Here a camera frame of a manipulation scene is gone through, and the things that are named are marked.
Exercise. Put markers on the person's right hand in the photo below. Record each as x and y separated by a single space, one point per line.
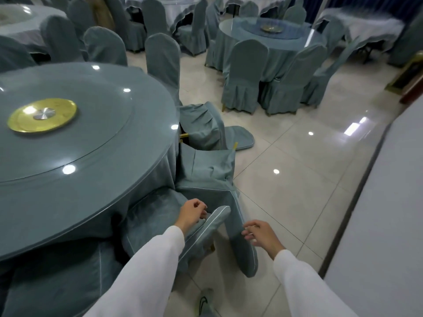
264 239

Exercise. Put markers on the person's left hand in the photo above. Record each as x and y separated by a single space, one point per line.
191 214

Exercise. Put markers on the person's left forearm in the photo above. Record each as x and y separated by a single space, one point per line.
142 280

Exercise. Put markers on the person's right forearm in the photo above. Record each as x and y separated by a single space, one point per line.
304 287

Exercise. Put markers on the person's left shoe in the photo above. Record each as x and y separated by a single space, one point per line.
205 303

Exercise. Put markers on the teal tablecloth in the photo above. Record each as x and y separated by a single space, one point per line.
165 171

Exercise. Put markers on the round teal table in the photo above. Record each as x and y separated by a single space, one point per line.
115 161
281 59

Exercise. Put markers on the round glass turntable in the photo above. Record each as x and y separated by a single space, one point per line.
251 29
99 122

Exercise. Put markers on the gold turntable hub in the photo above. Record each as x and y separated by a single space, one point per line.
26 120
271 28

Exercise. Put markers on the round white clothed table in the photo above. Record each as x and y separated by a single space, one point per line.
20 29
264 4
172 9

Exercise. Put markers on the gold black trash bin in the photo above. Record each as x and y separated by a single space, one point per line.
409 75

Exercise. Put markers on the red wooden door frame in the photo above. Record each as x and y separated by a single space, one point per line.
414 95

